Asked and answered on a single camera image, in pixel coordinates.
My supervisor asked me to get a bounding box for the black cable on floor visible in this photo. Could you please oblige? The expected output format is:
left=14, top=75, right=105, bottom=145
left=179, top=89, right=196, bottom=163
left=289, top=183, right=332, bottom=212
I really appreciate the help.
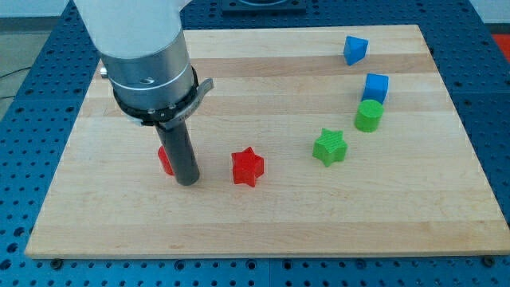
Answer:
left=0, top=65, right=32, bottom=100

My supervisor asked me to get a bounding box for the wooden board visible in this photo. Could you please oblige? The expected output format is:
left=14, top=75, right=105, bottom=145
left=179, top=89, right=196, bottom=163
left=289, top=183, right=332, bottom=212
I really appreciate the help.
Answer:
left=25, top=25, right=509, bottom=259

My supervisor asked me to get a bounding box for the red block behind rod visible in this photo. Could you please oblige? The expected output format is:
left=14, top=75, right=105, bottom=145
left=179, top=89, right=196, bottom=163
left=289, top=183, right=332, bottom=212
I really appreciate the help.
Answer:
left=157, top=146, right=174, bottom=176

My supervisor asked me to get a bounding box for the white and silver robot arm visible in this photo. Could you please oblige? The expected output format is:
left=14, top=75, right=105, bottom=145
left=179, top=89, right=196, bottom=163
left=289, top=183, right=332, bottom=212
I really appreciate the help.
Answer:
left=75, top=0, right=214, bottom=129

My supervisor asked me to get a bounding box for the green cylinder block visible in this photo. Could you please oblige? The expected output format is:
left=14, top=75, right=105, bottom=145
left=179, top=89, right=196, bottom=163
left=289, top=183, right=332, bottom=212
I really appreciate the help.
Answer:
left=355, top=100, right=384, bottom=132

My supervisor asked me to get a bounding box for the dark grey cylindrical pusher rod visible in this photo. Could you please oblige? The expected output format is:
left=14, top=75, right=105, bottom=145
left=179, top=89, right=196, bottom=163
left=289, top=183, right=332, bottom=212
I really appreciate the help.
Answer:
left=155, top=122, right=200, bottom=186

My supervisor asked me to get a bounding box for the green star block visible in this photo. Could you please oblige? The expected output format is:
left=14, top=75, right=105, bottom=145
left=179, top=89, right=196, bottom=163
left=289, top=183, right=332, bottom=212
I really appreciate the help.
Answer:
left=312, top=128, right=348, bottom=167

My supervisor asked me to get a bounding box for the red star block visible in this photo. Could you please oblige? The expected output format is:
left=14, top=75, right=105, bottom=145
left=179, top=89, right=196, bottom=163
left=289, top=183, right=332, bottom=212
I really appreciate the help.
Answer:
left=231, top=147, right=265, bottom=187

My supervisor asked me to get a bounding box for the blue triangular prism block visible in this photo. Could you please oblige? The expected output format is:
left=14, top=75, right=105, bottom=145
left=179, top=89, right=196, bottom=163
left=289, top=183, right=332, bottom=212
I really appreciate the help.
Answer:
left=343, top=36, right=369, bottom=65

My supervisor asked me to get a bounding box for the blue cube block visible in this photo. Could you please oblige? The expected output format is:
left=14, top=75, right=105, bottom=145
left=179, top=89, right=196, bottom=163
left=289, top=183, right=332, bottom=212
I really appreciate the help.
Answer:
left=361, top=73, right=389, bottom=104

